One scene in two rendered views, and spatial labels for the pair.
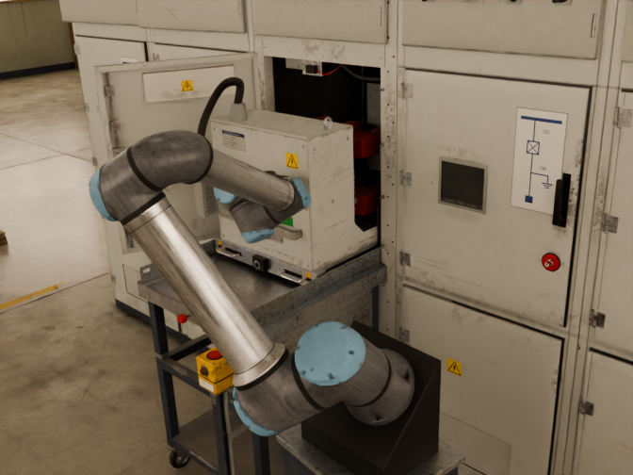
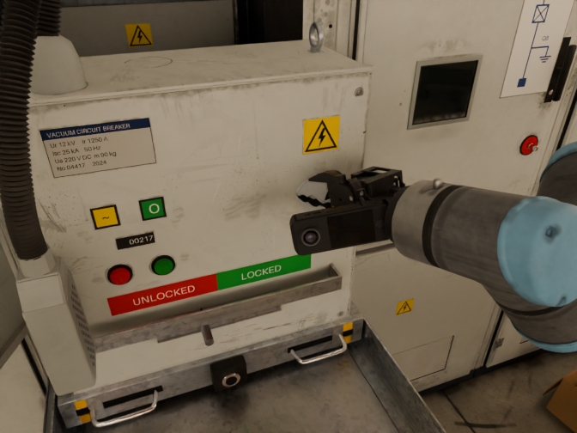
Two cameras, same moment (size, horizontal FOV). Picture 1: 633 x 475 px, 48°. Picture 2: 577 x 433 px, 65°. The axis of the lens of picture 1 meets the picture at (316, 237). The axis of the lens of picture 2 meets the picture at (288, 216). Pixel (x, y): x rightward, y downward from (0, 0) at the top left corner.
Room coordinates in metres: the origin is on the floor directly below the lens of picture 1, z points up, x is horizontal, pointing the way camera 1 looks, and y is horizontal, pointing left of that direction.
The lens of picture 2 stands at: (2.05, 0.64, 1.55)
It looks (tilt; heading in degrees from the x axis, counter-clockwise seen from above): 32 degrees down; 295
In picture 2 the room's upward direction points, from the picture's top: straight up
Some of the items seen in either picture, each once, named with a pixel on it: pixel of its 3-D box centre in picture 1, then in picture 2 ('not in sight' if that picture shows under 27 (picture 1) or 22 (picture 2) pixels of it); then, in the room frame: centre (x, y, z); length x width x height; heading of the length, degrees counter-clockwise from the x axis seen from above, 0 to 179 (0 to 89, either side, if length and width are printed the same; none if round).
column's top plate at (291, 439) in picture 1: (367, 448); not in sight; (1.51, -0.11, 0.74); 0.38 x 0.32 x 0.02; 37
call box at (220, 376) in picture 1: (217, 369); not in sight; (1.74, 0.30, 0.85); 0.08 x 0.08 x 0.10; 46
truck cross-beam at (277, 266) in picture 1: (267, 260); (224, 358); (2.40, 0.18, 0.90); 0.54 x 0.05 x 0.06; 46
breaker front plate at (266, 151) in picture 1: (259, 196); (214, 250); (2.39, 0.20, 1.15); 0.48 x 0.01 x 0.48; 46
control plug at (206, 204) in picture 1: (206, 191); (59, 321); (2.48, 0.39, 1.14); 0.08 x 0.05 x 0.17; 136
